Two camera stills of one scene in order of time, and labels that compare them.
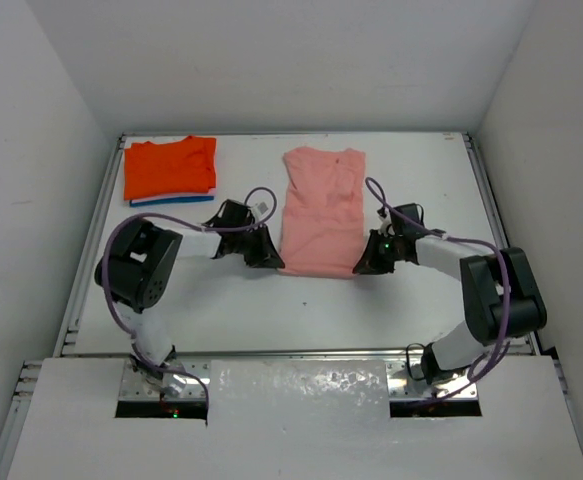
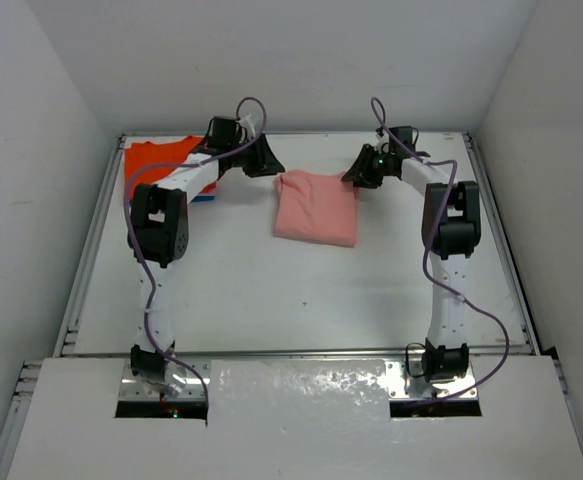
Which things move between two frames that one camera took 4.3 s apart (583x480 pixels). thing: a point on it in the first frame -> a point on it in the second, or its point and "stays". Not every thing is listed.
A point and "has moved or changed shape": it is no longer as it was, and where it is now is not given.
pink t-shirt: [323, 210] has moved or changed shape
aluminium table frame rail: [7, 450] stays
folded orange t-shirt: [178, 167] stays
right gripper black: [370, 263] -> [361, 173]
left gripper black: [253, 240] -> [257, 156]
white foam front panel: [307, 419] stays
